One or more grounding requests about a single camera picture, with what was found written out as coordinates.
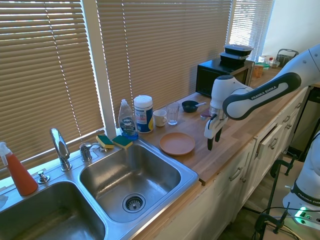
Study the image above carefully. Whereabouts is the orange spray bottle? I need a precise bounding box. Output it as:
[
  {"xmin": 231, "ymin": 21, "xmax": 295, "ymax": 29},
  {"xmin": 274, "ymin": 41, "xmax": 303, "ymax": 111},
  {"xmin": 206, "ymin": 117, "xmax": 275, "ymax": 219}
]
[{"xmin": 0, "ymin": 141, "xmax": 39, "ymax": 197}]

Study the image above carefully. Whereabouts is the black wire rack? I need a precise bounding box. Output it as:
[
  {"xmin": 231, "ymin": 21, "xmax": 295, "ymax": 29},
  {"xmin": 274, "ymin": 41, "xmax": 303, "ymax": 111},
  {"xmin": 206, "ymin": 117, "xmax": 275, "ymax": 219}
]
[{"xmin": 276, "ymin": 48, "xmax": 300, "ymax": 68}]

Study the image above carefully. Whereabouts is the small chrome sink knob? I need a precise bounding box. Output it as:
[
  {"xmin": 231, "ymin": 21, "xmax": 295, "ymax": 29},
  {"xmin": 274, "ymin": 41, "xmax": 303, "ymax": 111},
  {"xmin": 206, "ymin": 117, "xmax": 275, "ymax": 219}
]
[{"xmin": 37, "ymin": 170, "xmax": 51, "ymax": 185}]

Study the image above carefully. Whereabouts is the chrome sink side sprayer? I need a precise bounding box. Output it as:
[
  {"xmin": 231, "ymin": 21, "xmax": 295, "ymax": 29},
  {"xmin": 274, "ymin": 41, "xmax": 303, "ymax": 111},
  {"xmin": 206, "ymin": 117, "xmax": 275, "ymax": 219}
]
[{"xmin": 79, "ymin": 142, "xmax": 109, "ymax": 162}]

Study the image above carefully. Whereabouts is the metal sink drain strainer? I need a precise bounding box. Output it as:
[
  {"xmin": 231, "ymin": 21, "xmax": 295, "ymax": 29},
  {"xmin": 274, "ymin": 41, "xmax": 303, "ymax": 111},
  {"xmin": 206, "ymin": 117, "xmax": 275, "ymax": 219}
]
[{"xmin": 121, "ymin": 192, "xmax": 146, "ymax": 214}]

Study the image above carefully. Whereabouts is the black microwave oven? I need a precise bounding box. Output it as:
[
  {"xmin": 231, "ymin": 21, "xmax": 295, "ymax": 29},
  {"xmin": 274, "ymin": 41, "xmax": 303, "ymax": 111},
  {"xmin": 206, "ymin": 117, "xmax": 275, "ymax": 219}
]
[{"xmin": 195, "ymin": 59, "xmax": 255, "ymax": 98}]

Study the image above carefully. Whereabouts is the orange carton box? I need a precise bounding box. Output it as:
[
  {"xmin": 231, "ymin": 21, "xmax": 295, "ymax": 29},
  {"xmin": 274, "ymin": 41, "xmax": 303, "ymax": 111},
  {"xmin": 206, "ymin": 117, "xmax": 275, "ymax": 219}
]
[{"xmin": 253, "ymin": 62, "xmax": 266, "ymax": 78}]

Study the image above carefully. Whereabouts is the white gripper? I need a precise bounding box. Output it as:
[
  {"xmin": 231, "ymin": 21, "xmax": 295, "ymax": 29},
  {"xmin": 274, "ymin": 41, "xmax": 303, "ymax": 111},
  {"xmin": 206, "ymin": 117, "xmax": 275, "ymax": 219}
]
[{"xmin": 203, "ymin": 116, "xmax": 229, "ymax": 151}]

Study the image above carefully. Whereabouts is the black C-clamp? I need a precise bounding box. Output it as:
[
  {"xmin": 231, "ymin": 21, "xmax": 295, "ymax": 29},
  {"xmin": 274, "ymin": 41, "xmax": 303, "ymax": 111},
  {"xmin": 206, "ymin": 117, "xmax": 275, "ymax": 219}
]
[
  {"xmin": 269, "ymin": 154, "xmax": 304, "ymax": 176},
  {"xmin": 256, "ymin": 201, "xmax": 291, "ymax": 236}
]

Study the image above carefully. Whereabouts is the clear Dawn dish soap bottle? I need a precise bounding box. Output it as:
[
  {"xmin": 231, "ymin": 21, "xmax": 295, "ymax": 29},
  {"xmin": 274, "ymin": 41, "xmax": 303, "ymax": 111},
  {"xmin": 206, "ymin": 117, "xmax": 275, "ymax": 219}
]
[{"xmin": 117, "ymin": 98, "xmax": 139, "ymax": 141}]

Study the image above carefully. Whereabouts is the narrow beige window blind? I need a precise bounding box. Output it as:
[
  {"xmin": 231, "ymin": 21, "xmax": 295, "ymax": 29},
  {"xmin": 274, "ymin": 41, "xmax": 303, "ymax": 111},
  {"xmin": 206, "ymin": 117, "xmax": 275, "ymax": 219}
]
[{"xmin": 229, "ymin": 0, "xmax": 275, "ymax": 62}]

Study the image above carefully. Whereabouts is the clear lidded storage container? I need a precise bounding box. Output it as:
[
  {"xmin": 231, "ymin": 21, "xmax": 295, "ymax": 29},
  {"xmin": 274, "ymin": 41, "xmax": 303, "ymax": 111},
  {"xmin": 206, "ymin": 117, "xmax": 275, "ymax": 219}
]
[{"xmin": 258, "ymin": 54, "xmax": 275, "ymax": 67}]

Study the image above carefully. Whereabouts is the black bowl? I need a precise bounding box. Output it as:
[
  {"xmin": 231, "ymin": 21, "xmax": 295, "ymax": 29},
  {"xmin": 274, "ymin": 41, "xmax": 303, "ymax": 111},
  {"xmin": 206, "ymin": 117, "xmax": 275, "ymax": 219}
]
[{"xmin": 181, "ymin": 100, "xmax": 200, "ymax": 114}]

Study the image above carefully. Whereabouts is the clear drinking glass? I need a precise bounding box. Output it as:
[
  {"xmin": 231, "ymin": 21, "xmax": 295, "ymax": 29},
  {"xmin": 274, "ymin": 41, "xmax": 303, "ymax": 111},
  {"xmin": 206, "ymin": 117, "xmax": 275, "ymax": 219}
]
[{"xmin": 165, "ymin": 101, "xmax": 180, "ymax": 126}]

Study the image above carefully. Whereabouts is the stainless steel double sink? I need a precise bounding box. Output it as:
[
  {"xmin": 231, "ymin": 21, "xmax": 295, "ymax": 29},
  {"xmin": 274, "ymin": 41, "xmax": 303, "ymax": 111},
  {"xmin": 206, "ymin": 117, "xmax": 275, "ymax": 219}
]
[{"xmin": 0, "ymin": 136, "xmax": 201, "ymax": 240}]

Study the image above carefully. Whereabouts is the white ceramic mug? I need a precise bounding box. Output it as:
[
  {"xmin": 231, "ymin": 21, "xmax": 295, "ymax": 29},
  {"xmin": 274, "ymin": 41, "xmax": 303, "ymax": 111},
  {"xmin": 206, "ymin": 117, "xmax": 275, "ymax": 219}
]
[{"xmin": 152, "ymin": 109, "xmax": 168, "ymax": 128}]

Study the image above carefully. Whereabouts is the orange plate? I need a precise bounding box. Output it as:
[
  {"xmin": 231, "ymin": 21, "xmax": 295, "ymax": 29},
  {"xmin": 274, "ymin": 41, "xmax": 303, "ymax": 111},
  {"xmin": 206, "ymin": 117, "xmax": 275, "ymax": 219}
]
[{"xmin": 159, "ymin": 132, "xmax": 196, "ymax": 156}]

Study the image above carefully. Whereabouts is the yellow green sponge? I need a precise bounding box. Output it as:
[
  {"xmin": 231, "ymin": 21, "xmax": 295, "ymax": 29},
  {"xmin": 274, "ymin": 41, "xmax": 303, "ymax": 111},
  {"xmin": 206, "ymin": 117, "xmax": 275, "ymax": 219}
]
[
  {"xmin": 96, "ymin": 134, "xmax": 115, "ymax": 150},
  {"xmin": 111, "ymin": 135, "xmax": 134, "ymax": 150}
]

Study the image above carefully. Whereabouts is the black plastic food container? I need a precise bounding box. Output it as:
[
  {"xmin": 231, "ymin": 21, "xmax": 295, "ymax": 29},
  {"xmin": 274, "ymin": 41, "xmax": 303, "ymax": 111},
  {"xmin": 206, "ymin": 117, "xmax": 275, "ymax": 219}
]
[
  {"xmin": 224, "ymin": 44, "xmax": 254, "ymax": 56},
  {"xmin": 219, "ymin": 51, "xmax": 250, "ymax": 66}
]

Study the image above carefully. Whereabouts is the white wipes canister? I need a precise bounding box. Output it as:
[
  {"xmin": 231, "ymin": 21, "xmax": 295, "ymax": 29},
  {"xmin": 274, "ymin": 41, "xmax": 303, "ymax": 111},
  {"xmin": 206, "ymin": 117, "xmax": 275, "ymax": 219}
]
[{"xmin": 133, "ymin": 94, "xmax": 155, "ymax": 134}]

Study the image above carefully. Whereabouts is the chrome kitchen faucet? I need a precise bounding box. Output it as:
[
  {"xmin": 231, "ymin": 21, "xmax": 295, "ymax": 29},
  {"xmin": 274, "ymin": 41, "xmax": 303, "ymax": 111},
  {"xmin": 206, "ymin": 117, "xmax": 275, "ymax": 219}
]
[{"xmin": 49, "ymin": 127, "xmax": 73, "ymax": 172}]

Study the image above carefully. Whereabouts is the black appliance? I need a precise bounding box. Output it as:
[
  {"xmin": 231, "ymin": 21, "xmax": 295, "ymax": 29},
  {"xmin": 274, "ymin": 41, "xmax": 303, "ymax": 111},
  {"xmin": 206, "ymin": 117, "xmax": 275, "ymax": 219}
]
[{"xmin": 292, "ymin": 86, "xmax": 320, "ymax": 161}]

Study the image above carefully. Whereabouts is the wide beige window blind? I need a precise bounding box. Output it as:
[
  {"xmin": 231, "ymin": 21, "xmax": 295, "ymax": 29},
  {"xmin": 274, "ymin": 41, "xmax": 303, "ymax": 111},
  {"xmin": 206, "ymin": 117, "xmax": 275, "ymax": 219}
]
[
  {"xmin": 0, "ymin": 0, "xmax": 106, "ymax": 173},
  {"xmin": 96, "ymin": 0, "xmax": 233, "ymax": 128}
]

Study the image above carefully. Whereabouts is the white kitchen cabinet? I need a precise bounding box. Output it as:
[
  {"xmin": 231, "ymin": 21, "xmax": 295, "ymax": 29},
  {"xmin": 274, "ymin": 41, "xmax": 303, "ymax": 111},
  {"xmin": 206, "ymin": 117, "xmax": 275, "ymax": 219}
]
[{"xmin": 136, "ymin": 87, "xmax": 311, "ymax": 240}]

